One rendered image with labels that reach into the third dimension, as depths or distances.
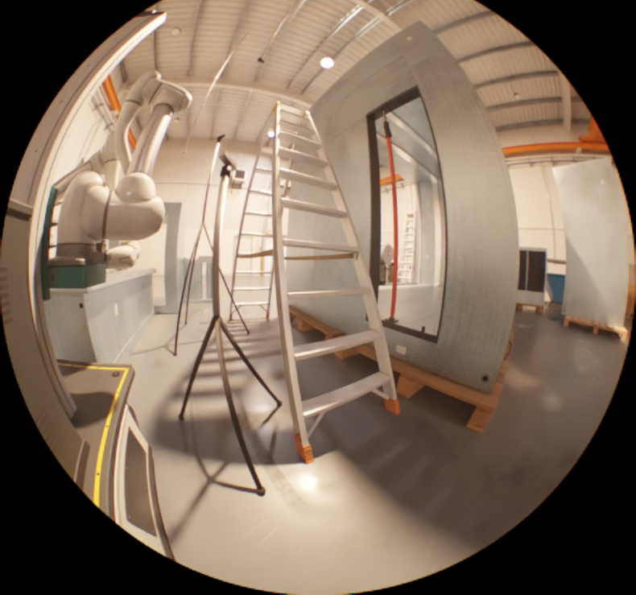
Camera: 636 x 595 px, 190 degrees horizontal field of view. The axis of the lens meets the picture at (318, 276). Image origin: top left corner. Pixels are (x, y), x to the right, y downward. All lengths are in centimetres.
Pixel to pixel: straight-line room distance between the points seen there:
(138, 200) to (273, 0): 735
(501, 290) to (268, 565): 129
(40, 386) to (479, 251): 146
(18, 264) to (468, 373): 152
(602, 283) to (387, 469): 455
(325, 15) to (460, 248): 749
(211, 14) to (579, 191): 977
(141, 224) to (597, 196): 552
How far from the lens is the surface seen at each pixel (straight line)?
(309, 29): 794
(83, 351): 137
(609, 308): 483
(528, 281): 550
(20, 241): 50
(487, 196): 108
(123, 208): 67
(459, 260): 105
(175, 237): 291
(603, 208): 499
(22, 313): 50
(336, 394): 85
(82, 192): 69
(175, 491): 87
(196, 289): 367
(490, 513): 95
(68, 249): 67
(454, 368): 115
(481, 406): 108
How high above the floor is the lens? 74
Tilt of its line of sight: 4 degrees down
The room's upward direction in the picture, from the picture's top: 2 degrees clockwise
